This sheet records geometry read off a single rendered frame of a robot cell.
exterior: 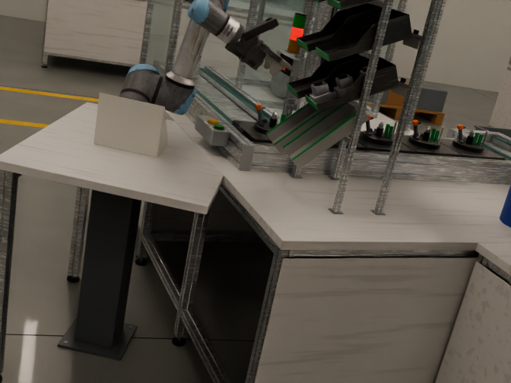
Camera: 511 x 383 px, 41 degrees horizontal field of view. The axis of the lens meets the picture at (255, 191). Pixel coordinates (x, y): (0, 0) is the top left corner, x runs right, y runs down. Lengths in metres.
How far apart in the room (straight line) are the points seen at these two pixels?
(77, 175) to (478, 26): 10.70
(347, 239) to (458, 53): 10.38
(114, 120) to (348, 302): 1.04
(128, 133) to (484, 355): 1.44
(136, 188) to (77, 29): 5.45
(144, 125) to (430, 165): 1.20
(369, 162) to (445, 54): 9.55
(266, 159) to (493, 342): 1.00
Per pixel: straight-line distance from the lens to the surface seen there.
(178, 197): 2.17
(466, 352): 2.49
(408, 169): 2.88
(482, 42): 12.57
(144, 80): 2.62
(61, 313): 3.13
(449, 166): 3.00
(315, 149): 2.24
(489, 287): 2.39
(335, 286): 2.17
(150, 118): 2.47
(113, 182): 2.21
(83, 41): 7.57
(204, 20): 2.10
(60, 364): 2.82
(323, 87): 2.24
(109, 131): 2.52
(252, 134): 2.60
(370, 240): 2.16
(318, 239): 2.06
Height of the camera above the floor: 1.65
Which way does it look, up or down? 20 degrees down
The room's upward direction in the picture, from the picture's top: 12 degrees clockwise
